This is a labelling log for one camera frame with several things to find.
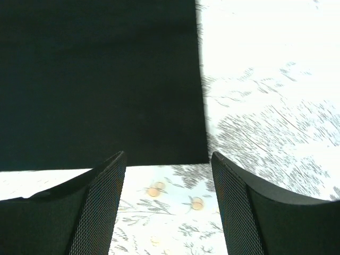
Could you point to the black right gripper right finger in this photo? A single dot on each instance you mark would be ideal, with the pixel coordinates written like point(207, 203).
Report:
point(259, 217)

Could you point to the floral tablecloth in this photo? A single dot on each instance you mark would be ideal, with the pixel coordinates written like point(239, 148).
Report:
point(270, 87)

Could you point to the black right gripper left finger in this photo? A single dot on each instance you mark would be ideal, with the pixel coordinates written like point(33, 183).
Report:
point(75, 217)

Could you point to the black t shirt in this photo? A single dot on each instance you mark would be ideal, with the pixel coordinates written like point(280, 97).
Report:
point(82, 80)

